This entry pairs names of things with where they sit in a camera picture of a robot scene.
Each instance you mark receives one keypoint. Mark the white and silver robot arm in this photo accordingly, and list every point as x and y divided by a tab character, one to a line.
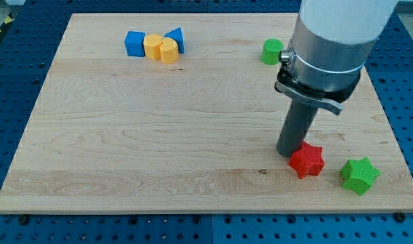
321	66

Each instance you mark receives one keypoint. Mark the red star block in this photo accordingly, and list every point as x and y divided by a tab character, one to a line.
307	160

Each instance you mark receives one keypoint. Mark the green star block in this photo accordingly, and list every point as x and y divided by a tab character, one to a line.
359	175

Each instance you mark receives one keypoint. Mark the wooden board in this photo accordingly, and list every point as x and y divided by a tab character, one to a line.
118	134

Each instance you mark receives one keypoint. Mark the yellow heart block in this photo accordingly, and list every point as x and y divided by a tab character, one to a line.
168	50

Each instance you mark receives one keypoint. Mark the green cylinder block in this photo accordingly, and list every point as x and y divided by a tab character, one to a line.
270	51

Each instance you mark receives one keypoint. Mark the blue triangle block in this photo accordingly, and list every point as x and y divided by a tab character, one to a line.
177	35

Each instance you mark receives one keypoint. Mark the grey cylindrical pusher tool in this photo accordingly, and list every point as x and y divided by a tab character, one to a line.
295	127

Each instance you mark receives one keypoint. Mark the yellow hexagon block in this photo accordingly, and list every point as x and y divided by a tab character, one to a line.
151	44

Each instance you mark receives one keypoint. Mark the blue cube block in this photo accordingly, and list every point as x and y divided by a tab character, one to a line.
134	43

